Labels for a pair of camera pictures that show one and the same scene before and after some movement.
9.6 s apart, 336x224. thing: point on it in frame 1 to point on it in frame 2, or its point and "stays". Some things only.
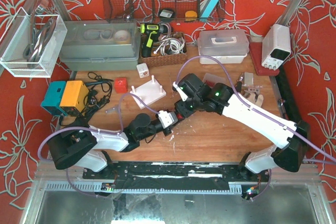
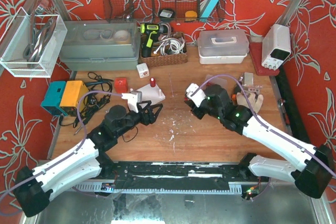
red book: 256,51 stays
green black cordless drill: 150,32 stays
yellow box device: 72,100 stays
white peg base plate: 165,118 to 134,98
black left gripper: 172,126 to 143,115
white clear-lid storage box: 228,46 stays
